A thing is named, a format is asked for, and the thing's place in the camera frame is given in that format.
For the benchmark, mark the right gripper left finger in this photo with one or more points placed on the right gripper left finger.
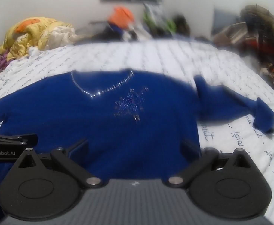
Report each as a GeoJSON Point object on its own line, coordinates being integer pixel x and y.
{"type": "Point", "coordinates": [70, 159]}

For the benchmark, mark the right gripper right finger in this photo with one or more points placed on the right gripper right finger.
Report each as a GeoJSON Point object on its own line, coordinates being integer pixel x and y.
{"type": "Point", "coordinates": [200, 160]}

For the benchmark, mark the yellow crumpled duvet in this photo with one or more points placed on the yellow crumpled duvet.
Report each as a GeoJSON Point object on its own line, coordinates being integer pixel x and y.
{"type": "Point", "coordinates": [40, 32]}

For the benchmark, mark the blue sweater with rhinestones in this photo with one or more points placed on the blue sweater with rhinestones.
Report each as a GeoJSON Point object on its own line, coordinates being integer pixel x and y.
{"type": "Point", "coordinates": [134, 121]}

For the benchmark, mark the dark bag on floor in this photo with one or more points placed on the dark bag on floor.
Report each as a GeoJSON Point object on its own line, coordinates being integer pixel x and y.
{"type": "Point", "coordinates": [100, 31]}

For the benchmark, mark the brown fur-trimmed coat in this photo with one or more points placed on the brown fur-trimmed coat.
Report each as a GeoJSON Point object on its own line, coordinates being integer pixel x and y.
{"type": "Point", "coordinates": [259, 18]}

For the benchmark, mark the white quilt with script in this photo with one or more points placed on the white quilt with script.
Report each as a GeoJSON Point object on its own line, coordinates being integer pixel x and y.
{"type": "Point", "coordinates": [176, 58]}

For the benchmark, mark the orange cloth item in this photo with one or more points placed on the orange cloth item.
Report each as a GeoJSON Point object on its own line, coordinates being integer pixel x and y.
{"type": "Point", "coordinates": [121, 17]}

